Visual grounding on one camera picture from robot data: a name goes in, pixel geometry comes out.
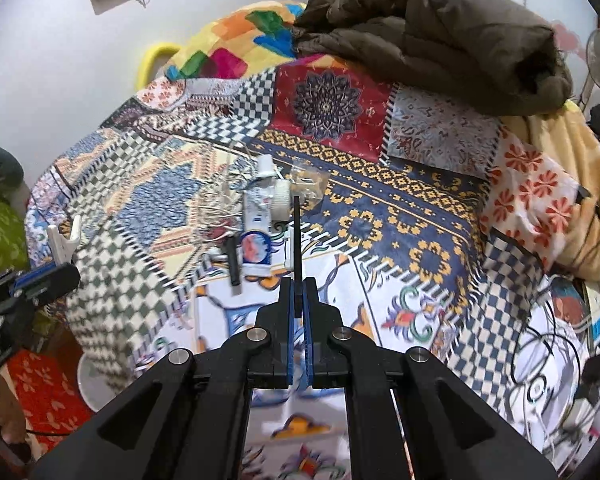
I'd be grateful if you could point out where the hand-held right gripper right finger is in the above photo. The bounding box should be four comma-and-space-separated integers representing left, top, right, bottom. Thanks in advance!
304, 279, 561, 480

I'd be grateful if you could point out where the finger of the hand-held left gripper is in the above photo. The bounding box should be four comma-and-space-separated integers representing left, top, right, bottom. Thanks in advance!
0, 265, 82, 332
0, 264, 65, 302

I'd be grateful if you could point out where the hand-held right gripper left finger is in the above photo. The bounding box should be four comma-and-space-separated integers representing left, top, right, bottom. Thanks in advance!
30, 279, 297, 480

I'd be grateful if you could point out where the white plastic hook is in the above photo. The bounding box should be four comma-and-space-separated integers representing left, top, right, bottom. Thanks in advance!
46, 215, 84, 267

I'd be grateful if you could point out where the black plastic stick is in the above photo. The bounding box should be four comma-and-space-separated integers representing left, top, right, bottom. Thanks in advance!
282, 196, 303, 282

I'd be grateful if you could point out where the white tape roll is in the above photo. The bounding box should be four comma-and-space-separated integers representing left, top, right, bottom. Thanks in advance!
270, 180, 294, 222

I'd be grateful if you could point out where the clear plastic wrapper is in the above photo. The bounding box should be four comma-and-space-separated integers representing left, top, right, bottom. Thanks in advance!
287, 160, 331, 207

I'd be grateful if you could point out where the green floral cloth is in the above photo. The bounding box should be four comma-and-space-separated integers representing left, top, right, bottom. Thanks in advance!
0, 182, 31, 276

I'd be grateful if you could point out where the red floral cloth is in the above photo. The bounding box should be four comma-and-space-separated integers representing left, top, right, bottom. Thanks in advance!
5, 350, 93, 453

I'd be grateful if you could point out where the white toothpaste tube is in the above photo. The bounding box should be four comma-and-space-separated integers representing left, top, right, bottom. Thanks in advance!
237, 189, 276, 277

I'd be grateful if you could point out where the black marker pen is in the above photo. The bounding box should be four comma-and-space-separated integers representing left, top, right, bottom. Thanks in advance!
223, 235, 244, 297

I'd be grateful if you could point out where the patchwork printed bedsheet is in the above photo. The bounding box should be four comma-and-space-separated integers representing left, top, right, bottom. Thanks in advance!
25, 55, 600, 480

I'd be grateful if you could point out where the yellow plastic chair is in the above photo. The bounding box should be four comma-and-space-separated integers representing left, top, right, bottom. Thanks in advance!
136, 42, 181, 89

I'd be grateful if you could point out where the colourful patchwork pillow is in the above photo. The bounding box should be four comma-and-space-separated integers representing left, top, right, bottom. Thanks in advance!
164, 2, 308, 81

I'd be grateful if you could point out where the beige blanket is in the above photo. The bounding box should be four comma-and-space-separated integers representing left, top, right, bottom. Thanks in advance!
500, 100, 600, 281

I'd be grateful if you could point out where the brown quilted blanket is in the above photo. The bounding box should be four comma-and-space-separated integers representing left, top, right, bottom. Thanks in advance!
292, 0, 573, 118

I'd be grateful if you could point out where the white cable bundle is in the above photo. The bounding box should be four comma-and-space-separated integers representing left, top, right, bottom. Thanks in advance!
195, 144, 261, 257

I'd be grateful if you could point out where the black cable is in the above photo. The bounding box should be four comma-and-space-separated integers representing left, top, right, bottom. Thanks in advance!
510, 305, 598, 403

